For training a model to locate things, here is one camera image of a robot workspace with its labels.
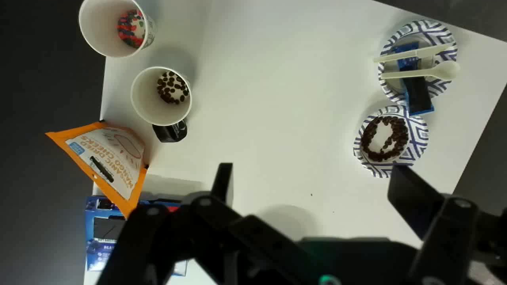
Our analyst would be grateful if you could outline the white plastic spoon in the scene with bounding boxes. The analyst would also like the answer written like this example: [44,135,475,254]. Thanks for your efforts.
[380,63,462,85]

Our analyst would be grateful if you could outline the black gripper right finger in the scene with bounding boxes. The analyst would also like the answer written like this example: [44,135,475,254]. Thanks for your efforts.
[386,164,507,285]

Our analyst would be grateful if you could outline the colourful candies in cup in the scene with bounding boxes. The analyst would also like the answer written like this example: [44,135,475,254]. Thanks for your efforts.
[115,9,147,50]

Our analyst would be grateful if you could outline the paper cup with coffee beans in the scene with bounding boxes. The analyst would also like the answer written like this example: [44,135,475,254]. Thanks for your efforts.
[128,66,194,129]

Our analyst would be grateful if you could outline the orange snack bag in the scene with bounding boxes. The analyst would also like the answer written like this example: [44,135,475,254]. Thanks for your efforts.
[44,121,150,219]

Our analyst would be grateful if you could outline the white plastic fork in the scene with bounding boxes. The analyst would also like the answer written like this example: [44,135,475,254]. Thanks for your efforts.
[372,44,456,64]

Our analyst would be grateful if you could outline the coffee beans in bowl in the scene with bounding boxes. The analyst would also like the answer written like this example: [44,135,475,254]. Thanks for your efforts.
[359,116,410,164]

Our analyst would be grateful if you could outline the patterned paper plate with cutlery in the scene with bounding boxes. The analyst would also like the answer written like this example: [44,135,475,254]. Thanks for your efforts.
[377,20,459,108]

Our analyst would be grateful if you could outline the small dark blue packet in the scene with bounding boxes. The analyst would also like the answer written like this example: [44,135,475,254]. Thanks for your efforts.
[392,37,435,118]

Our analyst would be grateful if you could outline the patterned paper bowl with beans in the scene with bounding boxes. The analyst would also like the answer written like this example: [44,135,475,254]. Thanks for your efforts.
[351,105,430,181]

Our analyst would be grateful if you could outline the coffee beans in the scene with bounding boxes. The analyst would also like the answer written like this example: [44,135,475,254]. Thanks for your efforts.
[155,70,190,107]
[359,116,410,164]

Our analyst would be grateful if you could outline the paper cup with colourful candies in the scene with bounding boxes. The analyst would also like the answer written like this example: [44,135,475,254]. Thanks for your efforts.
[77,0,155,59]

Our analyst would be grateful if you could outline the blue cookie box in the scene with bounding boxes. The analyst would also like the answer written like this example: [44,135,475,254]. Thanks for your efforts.
[84,194,188,279]

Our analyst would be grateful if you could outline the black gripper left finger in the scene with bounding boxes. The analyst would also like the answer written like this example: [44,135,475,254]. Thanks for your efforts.
[96,162,331,285]

